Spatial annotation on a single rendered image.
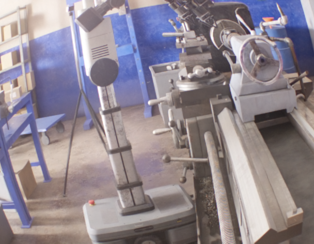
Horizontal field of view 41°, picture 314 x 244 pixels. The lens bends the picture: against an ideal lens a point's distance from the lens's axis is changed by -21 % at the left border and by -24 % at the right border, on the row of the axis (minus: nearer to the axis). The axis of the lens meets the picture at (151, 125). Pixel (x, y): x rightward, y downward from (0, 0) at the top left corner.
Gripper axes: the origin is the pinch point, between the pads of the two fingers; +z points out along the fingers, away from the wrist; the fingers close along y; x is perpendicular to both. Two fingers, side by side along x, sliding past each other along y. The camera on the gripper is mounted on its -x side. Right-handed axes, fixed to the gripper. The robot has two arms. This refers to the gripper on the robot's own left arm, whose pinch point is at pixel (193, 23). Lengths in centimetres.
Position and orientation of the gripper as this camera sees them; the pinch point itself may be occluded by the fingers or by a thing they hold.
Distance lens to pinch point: 300.0
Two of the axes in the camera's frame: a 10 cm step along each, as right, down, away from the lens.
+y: -1.7, -2.2, 9.6
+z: 6.6, 7.0, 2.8
